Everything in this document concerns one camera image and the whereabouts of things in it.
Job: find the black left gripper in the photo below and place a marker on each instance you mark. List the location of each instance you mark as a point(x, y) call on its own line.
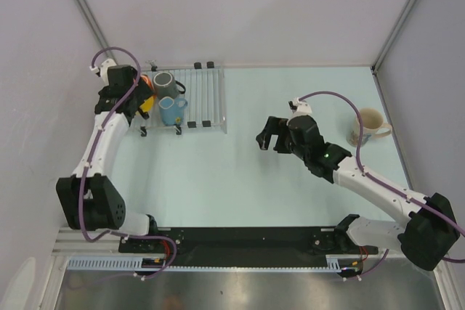
point(143, 91)

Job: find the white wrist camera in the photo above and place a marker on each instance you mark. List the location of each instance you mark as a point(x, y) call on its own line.
point(101, 69)
point(299, 107)

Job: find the slotted cable duct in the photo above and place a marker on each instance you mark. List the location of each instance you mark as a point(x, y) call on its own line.
point(135, 264)

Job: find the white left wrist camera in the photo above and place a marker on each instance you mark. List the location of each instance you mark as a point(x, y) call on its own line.
point(101, 69)

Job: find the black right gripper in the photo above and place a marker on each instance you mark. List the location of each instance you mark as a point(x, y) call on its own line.
point(274, 125)

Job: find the yellow mug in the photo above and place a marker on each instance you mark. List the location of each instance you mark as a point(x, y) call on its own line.
point(150, 101)

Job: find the beige patterned ceramic mug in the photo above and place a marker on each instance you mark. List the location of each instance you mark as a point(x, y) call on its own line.
point(374, 127)

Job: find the grey mug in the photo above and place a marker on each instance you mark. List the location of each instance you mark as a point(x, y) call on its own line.
point(166, 85)

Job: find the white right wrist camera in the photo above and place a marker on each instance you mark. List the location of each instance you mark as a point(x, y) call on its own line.
point(299, 107)

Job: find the orange cup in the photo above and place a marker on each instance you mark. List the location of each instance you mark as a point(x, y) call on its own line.
point(147, 80)

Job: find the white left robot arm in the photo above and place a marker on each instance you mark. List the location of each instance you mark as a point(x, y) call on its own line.
point(88, 197)

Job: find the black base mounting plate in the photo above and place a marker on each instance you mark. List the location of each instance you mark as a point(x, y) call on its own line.
point(256, 247)

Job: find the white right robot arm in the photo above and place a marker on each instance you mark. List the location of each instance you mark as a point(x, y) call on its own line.
point(422, 228)

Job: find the clear acrylic dish rack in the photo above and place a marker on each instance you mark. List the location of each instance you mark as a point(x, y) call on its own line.
point(203, 86)

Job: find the light blue mug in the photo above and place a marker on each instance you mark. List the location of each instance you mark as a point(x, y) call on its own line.
point(172, 110)

